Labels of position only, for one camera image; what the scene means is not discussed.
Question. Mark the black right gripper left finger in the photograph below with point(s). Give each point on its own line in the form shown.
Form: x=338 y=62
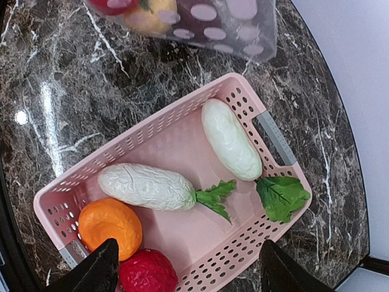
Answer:
x=97 y=272

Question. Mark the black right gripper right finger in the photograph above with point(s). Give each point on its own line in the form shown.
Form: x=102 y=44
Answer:
x=279 y=272

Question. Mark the pink plastic basket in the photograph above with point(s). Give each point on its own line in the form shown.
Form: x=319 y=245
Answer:
x=206 y=251

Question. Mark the clear zip top bag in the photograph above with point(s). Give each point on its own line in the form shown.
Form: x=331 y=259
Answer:
x=247 y=29

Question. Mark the yellow peach toy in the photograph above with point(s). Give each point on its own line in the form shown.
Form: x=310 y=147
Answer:
x=147 y=21

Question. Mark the red tomato toy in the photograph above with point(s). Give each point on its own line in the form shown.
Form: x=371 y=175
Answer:
x=114 y=7

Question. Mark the dark purple fruit toy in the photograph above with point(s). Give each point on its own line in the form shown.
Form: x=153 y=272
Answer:
x=196 y=16

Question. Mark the red apple toy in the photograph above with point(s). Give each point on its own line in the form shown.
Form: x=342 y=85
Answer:
x=148 y=270

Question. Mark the orange tangerine toy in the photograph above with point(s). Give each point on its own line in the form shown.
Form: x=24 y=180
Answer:
x=111 y=218

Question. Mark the white radish with green leaf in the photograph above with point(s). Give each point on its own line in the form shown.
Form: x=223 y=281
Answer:
x=280 y=195

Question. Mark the white radish toy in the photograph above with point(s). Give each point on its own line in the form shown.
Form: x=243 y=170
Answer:
x=162 y=190

